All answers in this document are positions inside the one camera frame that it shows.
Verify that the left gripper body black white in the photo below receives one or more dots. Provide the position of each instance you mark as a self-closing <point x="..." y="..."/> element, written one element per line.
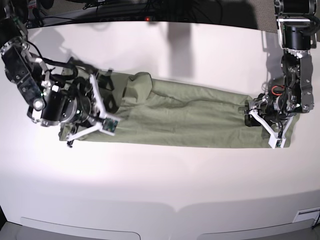
<point x="277" y="114"/>

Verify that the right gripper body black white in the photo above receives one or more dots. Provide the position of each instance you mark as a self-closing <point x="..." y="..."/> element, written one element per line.
<point x="79" y="108"/>

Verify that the green T-shirt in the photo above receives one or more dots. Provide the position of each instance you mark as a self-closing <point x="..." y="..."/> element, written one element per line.
<point x="166" y="113"/>

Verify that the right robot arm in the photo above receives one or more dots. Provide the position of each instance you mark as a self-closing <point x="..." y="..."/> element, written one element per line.
<point x="30" y="72"/>

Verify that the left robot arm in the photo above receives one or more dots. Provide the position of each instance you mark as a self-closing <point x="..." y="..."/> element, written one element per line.
<point x="297" y="27"/>

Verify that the black power strip red light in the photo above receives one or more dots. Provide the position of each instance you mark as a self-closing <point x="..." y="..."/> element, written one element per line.
<point x="128" y="18"/>

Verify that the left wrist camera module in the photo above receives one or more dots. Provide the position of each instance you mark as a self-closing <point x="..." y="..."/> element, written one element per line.
<point x="275" y="142"/>

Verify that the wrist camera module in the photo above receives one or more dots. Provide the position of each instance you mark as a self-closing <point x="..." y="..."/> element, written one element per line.
<point x="109" y="126"/>
<point x="275" y="142"/>

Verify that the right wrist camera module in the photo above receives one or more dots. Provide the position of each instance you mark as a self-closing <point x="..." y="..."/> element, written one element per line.
<point x="109" y="126"/>

